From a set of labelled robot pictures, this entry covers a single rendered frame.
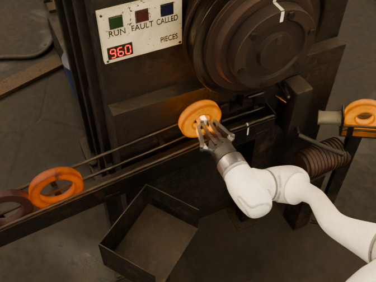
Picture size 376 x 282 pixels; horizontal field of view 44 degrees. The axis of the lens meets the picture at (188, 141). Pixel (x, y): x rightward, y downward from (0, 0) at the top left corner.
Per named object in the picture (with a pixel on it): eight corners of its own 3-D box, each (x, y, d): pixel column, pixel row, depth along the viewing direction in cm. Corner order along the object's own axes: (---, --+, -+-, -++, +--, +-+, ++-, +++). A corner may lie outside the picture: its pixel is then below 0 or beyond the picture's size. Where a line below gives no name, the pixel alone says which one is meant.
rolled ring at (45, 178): (17, 200, 153) (15, 192, 155) (56, 215, 168) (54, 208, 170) (59, 165, 150) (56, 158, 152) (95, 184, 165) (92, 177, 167)
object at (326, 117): (316, 117, 189) (318, 106, 185) (339, 118, 188) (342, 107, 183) (316, 127, 185) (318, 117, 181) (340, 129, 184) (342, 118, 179)
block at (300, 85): (272, 120, 198) (281, 77, 180) (288, 114, 201) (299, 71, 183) (286, 137, 192) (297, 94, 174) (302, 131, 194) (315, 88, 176)
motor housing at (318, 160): (275, 215, 233) (294, 144, 193) (312, 200, 239) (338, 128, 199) (289, 236, 225) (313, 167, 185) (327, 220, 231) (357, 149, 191)
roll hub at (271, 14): (224, 89, 150) (230, 13, 129) (297, 66, 157) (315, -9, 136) (232, 100, 146) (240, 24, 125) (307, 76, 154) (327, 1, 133)
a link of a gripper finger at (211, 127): (221, 142, 151) (225, 141, 151) (206, 118, 157) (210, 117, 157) (220, 149, 154) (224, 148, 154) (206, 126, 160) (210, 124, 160)
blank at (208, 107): (174, 109, 155) (179, 116, 153) (216, 92, 158) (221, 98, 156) (179, 137, 167) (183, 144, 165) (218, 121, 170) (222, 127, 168)
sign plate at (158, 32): (103, 60, 145) (95, 10, 132) (179, 40, 153) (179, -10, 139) (105, 65, 144) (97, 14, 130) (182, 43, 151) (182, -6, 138)
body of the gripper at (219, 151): (215, 170, 150) (202, 150, 156) (238, 162, 153) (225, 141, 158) (217, 156, 145) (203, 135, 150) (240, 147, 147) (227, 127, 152)
